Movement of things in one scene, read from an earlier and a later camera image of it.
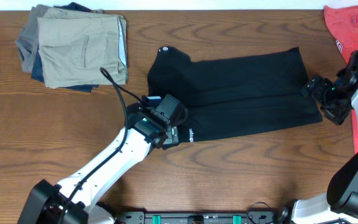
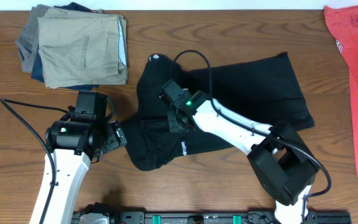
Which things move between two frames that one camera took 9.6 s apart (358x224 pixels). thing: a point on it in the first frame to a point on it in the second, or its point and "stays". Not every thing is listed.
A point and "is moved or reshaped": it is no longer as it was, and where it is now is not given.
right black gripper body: (333, 102) to (175, 124)
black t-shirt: (229, 96) is moved or reshaped
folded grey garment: (27, 43) stays
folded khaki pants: (74, 46) stays
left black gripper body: (173, 134) to (117, 135)
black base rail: (251, 217) stays
